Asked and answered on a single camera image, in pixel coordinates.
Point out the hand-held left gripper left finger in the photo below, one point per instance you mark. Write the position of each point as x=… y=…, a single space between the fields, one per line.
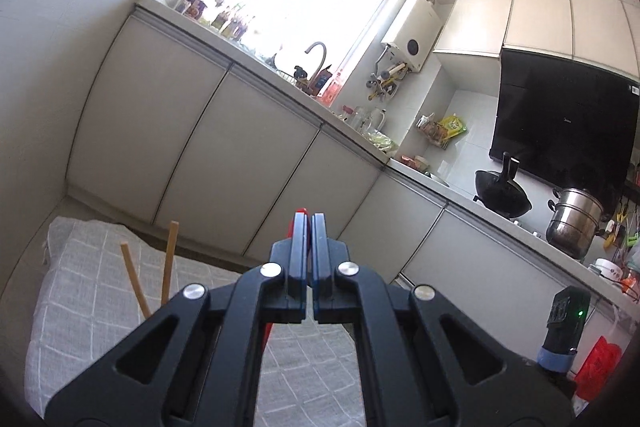
x=299 y=247

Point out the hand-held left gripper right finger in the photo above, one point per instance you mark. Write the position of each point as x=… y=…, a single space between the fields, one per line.
x=320 y=247

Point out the red plastic spoon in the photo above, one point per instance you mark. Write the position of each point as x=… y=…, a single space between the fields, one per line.
x=268 y=334

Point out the wooden chopstick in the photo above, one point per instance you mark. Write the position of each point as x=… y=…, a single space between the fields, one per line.
x=135 y=277
x=170 y=257

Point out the red plastic bag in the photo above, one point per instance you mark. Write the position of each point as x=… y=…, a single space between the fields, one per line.
x=600 y=359

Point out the white patterned bowl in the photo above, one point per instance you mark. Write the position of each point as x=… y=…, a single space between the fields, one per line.
x=607 y=268

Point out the white cabinet door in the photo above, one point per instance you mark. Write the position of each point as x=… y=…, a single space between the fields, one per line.
x=145 y=107
x=235 y=157
x=310 y=187
x=395 y=217

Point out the wide white cabinet drawer front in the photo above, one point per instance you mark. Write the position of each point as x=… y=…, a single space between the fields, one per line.
x=500 y=267

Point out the stainless steel steamer pot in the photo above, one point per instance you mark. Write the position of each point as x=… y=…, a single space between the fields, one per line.
x=575 y=219

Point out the gas stove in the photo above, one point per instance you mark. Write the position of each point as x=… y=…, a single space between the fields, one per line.
x=515 y=223

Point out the bag of green vegetables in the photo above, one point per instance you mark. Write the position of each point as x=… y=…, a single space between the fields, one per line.
x=380 y=139

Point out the clear glass jar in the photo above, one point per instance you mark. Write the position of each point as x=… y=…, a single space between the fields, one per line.
x=357 y=117

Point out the black wok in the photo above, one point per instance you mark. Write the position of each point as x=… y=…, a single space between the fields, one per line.
x=500 y=194

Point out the white kettle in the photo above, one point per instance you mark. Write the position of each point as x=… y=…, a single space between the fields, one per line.
x=377 y=119

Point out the white lower cabinets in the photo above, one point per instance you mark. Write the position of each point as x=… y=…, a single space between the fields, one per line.
x=450 y=187

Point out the red dish soap bottle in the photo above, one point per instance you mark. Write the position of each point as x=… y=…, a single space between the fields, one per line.
x=332 y=89

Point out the brown carton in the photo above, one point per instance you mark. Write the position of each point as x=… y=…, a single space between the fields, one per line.
x=320 y=82

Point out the hanging kitchen tools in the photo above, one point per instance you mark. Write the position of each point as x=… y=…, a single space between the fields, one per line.
x=385 y=82

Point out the yellow food packet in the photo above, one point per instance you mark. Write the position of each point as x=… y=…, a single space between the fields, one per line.
x=452 y=125

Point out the black range hood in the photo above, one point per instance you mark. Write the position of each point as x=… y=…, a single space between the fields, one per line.
x=565 y=127

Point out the curved metal faucet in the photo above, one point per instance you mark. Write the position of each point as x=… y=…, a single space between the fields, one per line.
x=316 y=57

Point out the grey checked tablecloth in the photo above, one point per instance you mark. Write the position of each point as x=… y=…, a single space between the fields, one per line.
x=75 y=287

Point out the white water heater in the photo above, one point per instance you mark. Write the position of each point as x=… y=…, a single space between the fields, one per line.
x=412 y=37

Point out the wall spice shelf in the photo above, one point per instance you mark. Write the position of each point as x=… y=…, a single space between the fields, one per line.
x=432 y=132

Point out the white upper wall cabinets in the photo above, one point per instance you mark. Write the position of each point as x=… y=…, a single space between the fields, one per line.
x=540 y=19

